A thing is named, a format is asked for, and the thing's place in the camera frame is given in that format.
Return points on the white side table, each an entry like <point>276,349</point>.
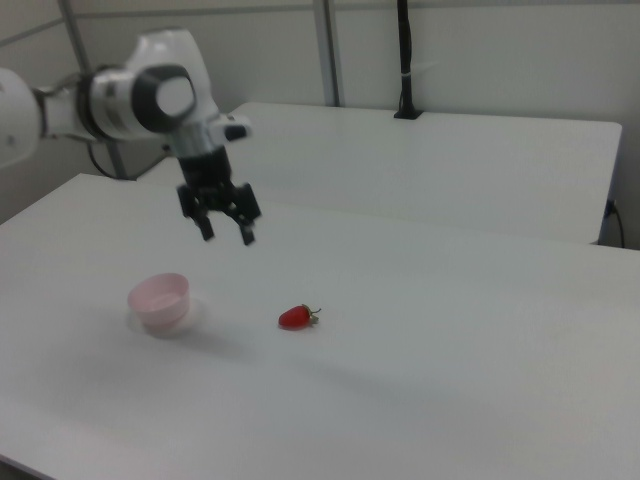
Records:
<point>425,165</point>

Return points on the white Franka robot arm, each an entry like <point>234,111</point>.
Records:
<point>125,100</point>

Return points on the slanted grey partition post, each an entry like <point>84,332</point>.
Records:
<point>82,55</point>

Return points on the red strawberry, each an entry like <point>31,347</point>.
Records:
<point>295,318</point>

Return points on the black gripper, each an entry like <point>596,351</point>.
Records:
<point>206,177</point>

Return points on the pink plastic bowl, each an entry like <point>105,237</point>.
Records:
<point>160,305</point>

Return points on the black camera stand pole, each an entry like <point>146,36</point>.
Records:
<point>406,60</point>

